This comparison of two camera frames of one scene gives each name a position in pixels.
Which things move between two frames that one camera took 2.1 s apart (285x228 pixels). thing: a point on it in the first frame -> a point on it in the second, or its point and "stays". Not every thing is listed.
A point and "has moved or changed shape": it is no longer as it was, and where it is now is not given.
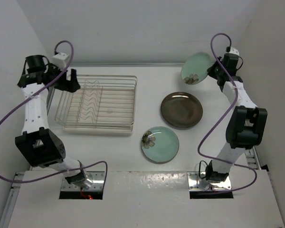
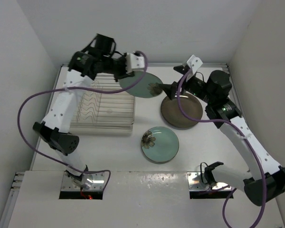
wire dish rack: (103, 104) stays
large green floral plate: (159, 144) stays
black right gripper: (211, 71) -> (170, 89)
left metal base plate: (97, 177) stays
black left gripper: (71, 85) -> (122, 73)
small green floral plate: (194, 69) has moved or changed shape
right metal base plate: (195, 183) stays
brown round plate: (181, 110) stays
